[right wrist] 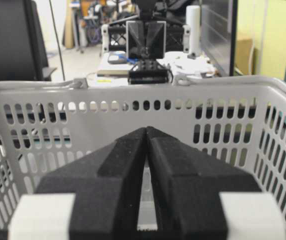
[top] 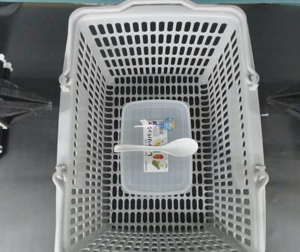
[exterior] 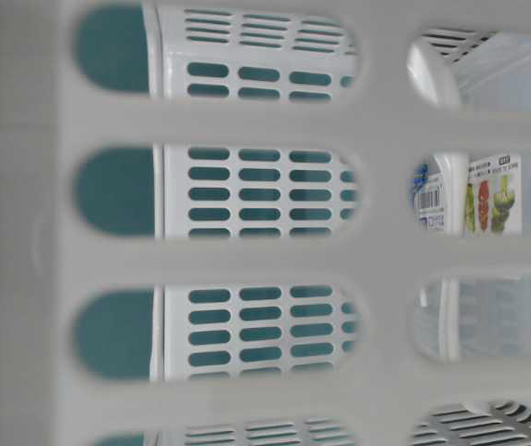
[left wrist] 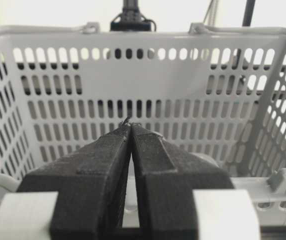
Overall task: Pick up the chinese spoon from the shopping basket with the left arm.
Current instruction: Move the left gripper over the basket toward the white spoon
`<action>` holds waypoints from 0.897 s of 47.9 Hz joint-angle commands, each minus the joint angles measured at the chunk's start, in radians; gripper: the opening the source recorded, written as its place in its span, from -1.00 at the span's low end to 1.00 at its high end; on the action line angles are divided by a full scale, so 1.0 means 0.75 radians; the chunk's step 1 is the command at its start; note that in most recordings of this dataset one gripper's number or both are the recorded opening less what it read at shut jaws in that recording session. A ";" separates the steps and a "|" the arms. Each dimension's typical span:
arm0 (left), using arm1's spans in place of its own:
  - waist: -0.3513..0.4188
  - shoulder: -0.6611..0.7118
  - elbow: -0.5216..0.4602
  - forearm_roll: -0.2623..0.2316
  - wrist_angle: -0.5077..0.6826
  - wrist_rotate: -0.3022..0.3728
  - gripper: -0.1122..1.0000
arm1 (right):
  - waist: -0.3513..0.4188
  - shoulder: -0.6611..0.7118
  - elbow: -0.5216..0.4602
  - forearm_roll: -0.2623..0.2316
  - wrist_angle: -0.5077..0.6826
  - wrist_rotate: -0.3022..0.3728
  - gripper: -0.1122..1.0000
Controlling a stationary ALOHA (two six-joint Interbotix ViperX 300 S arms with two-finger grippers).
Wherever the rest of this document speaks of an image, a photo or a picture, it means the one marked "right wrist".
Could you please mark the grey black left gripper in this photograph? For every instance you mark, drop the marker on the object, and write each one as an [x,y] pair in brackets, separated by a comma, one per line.
[146,34]

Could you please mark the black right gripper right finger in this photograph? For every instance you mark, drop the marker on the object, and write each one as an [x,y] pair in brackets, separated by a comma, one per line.
[203,198]

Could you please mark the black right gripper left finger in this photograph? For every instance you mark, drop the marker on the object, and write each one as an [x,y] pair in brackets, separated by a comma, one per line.
[96,197]

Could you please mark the grey plastic shopping basket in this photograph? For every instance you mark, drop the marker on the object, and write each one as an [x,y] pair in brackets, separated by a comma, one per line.
[45,125]

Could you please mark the black monitor screen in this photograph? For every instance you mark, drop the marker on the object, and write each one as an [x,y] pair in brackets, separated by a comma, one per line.
[218,33]

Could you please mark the cardboard box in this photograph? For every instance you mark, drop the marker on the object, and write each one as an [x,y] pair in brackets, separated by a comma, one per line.
[244,55]

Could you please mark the black office chair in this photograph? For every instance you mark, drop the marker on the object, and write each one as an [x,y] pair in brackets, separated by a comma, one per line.
[23,54]

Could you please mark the white cylinder post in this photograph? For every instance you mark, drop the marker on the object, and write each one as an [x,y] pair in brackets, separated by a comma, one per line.
[193,20]

